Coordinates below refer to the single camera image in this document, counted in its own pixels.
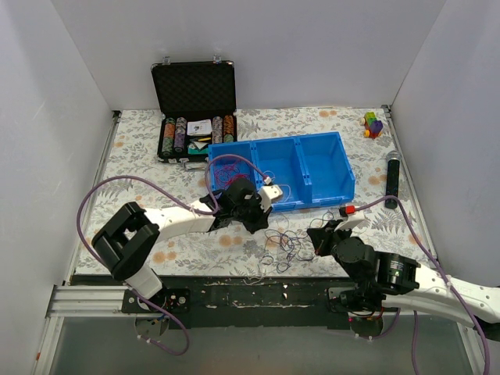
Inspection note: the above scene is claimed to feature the red wire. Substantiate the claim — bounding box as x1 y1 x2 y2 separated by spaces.
212 158 251 192

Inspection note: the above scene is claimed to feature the black poker chip case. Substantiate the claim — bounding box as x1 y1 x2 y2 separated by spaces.
151 58 238 163

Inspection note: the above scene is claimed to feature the white wire on mat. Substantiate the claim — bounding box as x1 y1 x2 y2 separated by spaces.
241 253 274 286

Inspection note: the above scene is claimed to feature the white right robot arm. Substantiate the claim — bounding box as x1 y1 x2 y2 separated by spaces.
306 220 499 341

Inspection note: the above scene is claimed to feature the floral patterned table mat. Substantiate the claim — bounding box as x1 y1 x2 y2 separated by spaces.
81 107 434 280

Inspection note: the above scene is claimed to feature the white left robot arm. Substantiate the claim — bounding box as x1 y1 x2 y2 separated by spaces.
91 178 283 313

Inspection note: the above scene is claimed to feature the black handheld microphone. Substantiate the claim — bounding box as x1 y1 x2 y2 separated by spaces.
385 150 401 197

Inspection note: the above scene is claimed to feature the blue three-compartment plastic bin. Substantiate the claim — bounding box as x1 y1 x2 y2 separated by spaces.
209 132 355 212

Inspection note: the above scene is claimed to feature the colourful toy block train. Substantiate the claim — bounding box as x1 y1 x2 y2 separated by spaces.
360 112 384 139

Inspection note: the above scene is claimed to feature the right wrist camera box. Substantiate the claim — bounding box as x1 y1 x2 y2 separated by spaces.
336 205 365 230

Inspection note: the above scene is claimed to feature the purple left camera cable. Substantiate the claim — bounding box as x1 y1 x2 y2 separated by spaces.
76 154 273 356

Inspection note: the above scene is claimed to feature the black metal base rail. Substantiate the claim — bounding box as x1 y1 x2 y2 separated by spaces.
122 277 391 336

